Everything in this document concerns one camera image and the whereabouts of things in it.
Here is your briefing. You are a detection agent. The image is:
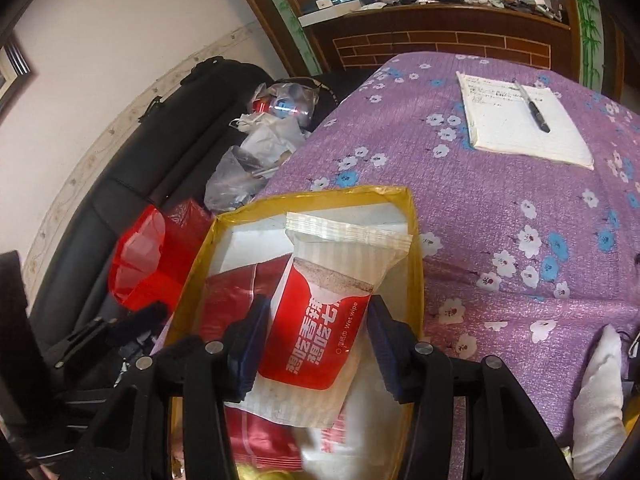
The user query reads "red wet wipe packet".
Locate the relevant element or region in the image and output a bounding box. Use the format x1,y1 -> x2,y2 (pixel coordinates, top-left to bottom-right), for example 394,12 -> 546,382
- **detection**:
242,211 -> 413,428

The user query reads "white packet with red print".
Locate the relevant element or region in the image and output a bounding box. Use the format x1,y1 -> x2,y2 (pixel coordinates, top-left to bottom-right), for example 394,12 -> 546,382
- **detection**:
295,360 -> 416,480

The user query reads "yellow cardboard box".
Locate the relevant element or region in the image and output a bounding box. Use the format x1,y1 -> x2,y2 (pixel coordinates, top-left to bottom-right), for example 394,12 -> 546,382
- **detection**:
165,186 -> 426,480

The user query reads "brick-pattern wooden counter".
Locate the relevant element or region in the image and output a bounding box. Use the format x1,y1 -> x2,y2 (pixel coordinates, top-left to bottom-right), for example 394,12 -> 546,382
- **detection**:
299,0 -> 573,83

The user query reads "white cloth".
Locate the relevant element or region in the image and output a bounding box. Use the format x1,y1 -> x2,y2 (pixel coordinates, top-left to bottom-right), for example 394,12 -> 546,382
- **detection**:
571,324 -> 626,478

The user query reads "black pen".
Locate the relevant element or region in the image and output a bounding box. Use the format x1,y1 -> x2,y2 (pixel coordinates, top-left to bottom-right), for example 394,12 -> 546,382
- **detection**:
513,79 -> 552,134

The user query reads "clear bag of bottles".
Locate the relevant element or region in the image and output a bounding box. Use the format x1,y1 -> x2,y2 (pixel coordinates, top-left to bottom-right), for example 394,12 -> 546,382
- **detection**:
247,80 -> 321,128

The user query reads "purple floral tablecloth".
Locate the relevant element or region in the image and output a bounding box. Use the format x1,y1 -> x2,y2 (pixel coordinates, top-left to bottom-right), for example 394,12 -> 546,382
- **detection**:
250,50 -> 640,480

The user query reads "grey translucent plastic bag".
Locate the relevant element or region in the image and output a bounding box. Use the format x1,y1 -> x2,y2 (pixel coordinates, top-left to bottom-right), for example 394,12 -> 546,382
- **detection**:
204,145 -> 273,213

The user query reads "framed wall picture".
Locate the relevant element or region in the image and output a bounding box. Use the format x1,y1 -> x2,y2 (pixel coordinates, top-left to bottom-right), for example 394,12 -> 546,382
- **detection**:
0,35 -> 36,111

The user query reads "red plastic bag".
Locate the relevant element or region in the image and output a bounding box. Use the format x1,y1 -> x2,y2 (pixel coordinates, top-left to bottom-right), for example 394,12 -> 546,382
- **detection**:
107,199 -> 218,311

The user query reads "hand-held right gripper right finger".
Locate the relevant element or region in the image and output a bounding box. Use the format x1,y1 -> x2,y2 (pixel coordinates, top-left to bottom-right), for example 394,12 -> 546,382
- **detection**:
367,294 -> 576,480

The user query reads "bamboo-painted pillar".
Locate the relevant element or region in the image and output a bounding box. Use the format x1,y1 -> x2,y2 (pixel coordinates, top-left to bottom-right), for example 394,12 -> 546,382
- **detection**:
220,0 -> 326,76
565,0 -> 626,106

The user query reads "white notebook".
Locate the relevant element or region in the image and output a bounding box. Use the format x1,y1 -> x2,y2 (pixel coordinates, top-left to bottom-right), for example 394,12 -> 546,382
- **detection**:
456,71 -> 596,171

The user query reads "white plastic bag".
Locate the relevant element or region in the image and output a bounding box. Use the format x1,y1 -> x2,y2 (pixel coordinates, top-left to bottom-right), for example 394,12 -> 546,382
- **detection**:
230,112 -> 308,166

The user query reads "black leather sofa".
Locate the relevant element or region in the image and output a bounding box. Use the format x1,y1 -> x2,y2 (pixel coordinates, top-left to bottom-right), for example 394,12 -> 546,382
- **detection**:
27,57 -> 371,411

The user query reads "black bag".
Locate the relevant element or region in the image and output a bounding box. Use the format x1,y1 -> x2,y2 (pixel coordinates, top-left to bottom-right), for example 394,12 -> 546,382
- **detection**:
137,56 -> 276,121

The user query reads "red foil packet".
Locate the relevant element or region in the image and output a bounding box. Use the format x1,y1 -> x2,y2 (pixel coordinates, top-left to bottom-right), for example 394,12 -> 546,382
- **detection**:
192,255 -> 306,471

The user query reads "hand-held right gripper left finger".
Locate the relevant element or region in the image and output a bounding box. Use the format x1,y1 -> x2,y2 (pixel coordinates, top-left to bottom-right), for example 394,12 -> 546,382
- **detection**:
65,294 -> 273,480

